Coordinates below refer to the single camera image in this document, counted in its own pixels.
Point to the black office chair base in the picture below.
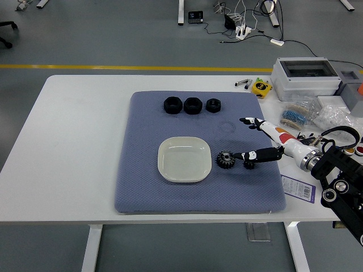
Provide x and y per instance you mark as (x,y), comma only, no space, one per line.
(7,27)

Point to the purple label card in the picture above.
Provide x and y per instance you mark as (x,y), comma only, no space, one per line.
(297,188)

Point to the white square plate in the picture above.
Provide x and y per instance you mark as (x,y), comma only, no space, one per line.
(184,160)

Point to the flat white box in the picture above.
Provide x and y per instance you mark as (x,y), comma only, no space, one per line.
(331,102)

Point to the black capped marker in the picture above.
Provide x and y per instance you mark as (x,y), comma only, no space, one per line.
(248,84)

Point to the small black gear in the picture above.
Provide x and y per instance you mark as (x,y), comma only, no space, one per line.
(250,166)

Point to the large black hex nut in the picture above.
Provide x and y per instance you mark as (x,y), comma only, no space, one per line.
(172,105)
(193,105)

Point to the black power adapter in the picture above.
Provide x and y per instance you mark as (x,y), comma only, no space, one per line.
(229,22)

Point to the grey electrical enclosure box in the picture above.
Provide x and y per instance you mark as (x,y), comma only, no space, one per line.
(306,85)

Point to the white desk leg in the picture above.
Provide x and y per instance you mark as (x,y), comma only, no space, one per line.
(181,12)
(273,14)
(348,4)
(42,3)

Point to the blue-grey padded mat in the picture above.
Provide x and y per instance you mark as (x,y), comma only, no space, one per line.
(141,184)

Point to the clear plastic floor plate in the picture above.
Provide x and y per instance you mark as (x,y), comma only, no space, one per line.
(258,232)

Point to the yellow tape measure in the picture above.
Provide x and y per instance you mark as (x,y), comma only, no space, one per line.
(261,88)

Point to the grey block with orange part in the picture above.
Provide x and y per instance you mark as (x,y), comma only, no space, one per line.
(351,90)

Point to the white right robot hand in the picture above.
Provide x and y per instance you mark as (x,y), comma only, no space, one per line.
(286,140)

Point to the bagged blue resistor reel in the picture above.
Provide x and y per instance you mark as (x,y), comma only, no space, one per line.
(292,114)

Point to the clear bag of white parts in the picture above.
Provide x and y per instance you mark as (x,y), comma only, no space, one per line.
(334,119)

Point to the white power adapter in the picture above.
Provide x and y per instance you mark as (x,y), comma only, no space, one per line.
(277,42)

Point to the small black hex nut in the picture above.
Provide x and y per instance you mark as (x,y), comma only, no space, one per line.
(213,105)

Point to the blue yellow red button box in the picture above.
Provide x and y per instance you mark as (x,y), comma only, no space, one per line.
(358,150)

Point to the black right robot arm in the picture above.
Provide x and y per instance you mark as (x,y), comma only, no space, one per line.
(340,170)

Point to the white power strip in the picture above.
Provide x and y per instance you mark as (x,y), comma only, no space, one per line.
(243,31)

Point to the black and silver marker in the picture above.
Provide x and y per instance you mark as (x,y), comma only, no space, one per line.
(241,83)

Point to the large black bevel gear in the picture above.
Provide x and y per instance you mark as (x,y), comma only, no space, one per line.
(226,160)

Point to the black handheld device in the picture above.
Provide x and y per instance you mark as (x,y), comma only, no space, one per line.
(195,17)

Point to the white table leg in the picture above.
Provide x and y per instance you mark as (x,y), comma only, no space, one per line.
(92,249)
(297,249)

